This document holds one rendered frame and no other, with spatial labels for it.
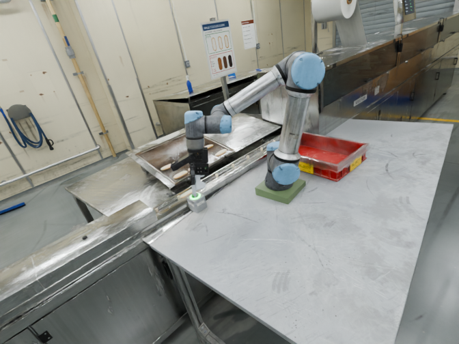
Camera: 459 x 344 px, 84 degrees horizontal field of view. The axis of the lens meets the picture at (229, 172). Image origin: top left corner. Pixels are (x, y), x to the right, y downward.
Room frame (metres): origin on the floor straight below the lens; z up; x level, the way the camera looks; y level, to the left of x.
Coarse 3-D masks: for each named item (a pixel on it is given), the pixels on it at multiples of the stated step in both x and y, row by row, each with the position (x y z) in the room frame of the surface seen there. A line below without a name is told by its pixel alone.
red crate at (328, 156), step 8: (304, 152) 1.52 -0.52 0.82; (312, 152) 1.49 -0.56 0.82; (320, 152) 1.47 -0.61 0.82; (328, 152) 1.45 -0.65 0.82; (328, 160) 1.35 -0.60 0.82; (336, 160) 1.33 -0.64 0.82; (344, 168) 1.15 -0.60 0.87; (320, 176) 1.18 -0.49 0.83; (328, 176) 1.15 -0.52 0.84; (336, 176) 1.11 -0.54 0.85
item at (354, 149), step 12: (300, 144) 1.64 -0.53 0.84; (312, 144) 1.56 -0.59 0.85; (324, 144) 1.49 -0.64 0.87; (336, 144) 1.42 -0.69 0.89; (348, 144) 1.36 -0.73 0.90; (360, 144) 1.30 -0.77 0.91; (348, 156) 1.17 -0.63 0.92; (360, 156) 1.21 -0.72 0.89; (324, 168) 1.15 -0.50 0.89; (336, 168) 1.10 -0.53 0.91
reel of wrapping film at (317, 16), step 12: (312, 0) 2.39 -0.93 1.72; (324, 0) 2.30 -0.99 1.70; (336, 0) 2.22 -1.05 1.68; (348, 0) 2.26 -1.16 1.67; (312, 12) 2.39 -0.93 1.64; (324, 12) 2.31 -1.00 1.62; (336, 12) 2.25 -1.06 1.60; (348, 12) 2.28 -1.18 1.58; (312, 24) 2.50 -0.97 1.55; (312, 36) 2.50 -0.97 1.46; (312, 48) 2.51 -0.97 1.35
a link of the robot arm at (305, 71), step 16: (288, 64) 1.02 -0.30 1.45; (304, 64) 0.93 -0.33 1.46; (320, 64) 0.93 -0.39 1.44; (288, 80) 0.99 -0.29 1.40; (304, 80) 0.93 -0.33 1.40; (320, 80) 0.92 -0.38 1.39; (288, 96) 1.00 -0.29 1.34; (304, 96) 0.95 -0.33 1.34; (288, 112) 0.98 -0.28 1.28; (304, 112) 0.96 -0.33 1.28; (288, 128) 0.97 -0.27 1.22; (288, 144) 0.97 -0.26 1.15; (272, 160) 1.05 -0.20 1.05; (288, 160) 0.95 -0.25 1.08; (288, 176) 0.95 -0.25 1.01
